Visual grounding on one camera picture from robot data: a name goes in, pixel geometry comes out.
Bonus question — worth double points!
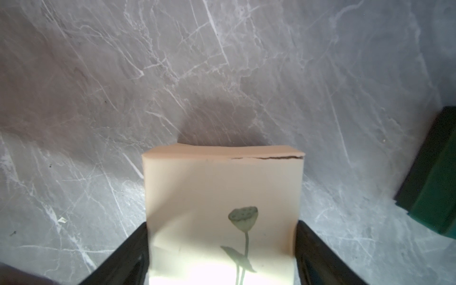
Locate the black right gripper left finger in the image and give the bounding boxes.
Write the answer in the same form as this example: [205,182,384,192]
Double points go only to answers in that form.
[81,223,150,285]

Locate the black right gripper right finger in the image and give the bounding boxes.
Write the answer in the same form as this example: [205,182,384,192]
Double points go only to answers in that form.
[294,220,366,285]

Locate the cream booklet with flower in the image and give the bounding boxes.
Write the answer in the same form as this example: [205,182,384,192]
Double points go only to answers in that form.
[142,144,305,285]

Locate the green jewelry box lid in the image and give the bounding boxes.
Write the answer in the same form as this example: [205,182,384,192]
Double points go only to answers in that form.
[394,106,456,239]

